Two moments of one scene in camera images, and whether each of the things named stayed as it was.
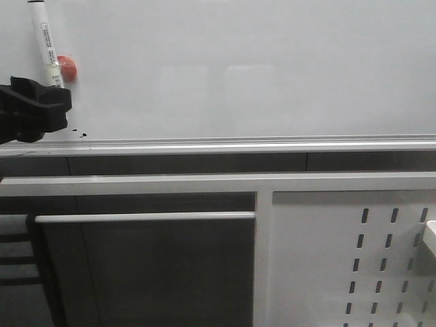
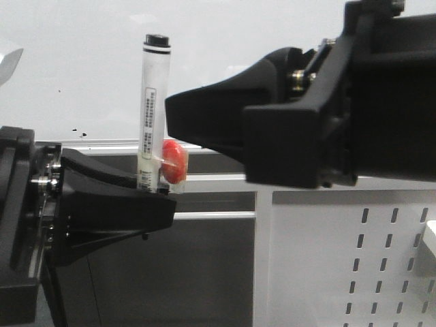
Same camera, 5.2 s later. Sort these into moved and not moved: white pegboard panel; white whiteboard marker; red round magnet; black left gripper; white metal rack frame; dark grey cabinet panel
Moved: black left gripper; red round magnet; white whiteboard marker
Not moved: dark grey cabinet panel; white pegboard panel; white metal rack frame
